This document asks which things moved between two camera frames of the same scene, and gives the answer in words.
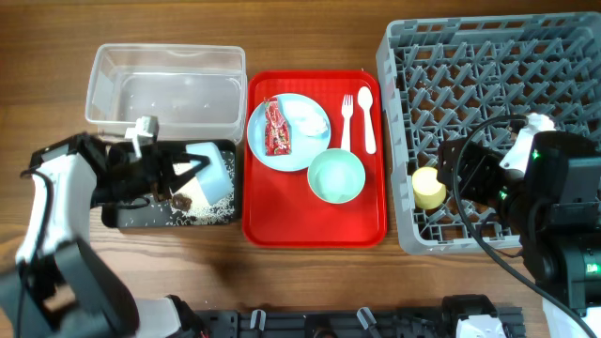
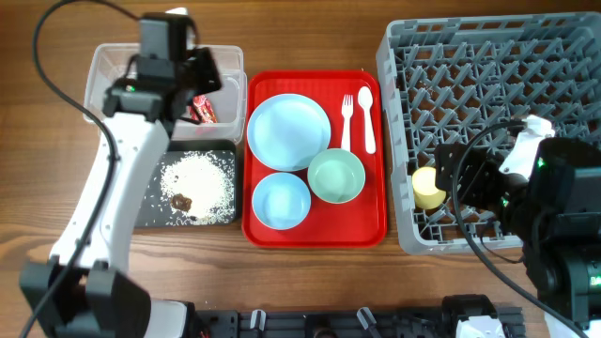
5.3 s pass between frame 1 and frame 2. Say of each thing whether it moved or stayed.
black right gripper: stayed
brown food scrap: stayed
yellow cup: stayed
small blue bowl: moved
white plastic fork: stayed
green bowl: stayed
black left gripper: moved
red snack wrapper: moved
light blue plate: stayed
